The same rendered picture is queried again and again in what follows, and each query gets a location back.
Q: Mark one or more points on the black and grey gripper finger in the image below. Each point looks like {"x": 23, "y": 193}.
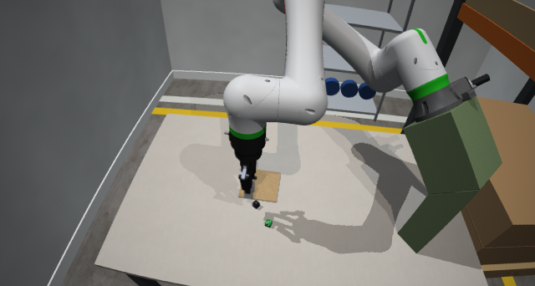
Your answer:
{"x": 246, "y": 181}
{"x": 254, "y": 177}

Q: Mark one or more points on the tan square mat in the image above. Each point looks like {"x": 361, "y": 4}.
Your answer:
{"x": 266, "y": 186}

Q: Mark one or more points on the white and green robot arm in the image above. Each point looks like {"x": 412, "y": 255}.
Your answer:
{"x": 410, "y": 57}

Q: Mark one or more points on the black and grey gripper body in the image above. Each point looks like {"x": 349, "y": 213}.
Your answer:
{"x": 246, "y": 159}

